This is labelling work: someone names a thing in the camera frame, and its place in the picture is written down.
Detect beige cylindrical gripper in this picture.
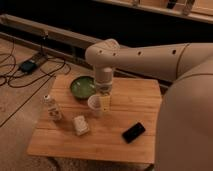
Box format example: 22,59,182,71
94,67,114,112

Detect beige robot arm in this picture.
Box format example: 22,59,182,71
85,39,213,171

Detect green bowl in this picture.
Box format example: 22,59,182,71
70,76,96,99

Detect small white box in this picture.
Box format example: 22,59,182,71
73,115,89,136

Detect black smartphone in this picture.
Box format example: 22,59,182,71
122,122,146,143

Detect wooden table board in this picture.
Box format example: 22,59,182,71
28,75,161,164

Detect white plastic bottle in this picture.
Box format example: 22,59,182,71
43,95,62,121

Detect long wooden baseboard beam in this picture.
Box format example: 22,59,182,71
0,13,134,61

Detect blue power adapter box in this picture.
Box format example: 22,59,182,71
19,61,37,73

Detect black floor cable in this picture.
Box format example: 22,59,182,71
0,31,72,128

